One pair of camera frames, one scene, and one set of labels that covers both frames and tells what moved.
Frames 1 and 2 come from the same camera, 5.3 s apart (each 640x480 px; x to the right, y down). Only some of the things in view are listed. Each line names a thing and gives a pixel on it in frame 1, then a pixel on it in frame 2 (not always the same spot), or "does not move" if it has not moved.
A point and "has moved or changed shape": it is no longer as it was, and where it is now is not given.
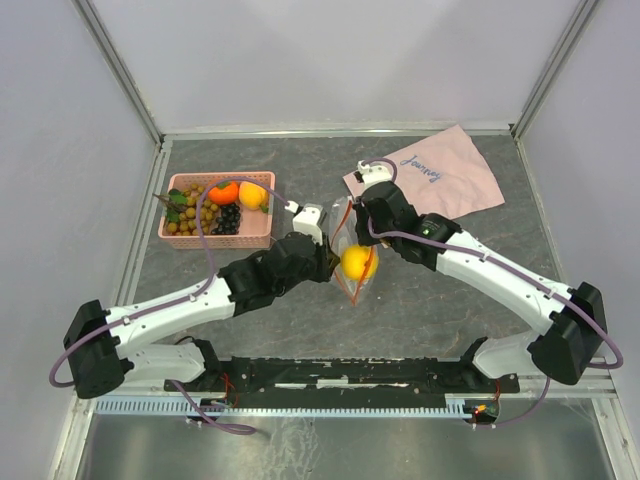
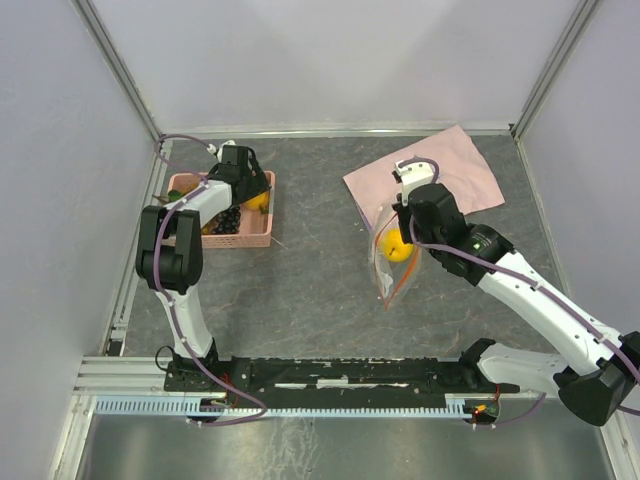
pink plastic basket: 255,231 does not move
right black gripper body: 362,227 → 404,216
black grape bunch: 229,221 does not move
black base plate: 415,376 does not move
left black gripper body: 318,269 → 254,184
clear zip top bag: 343,226 → 390,278
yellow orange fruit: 353,260 has moved or changed shape
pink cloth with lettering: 443,176 does not move
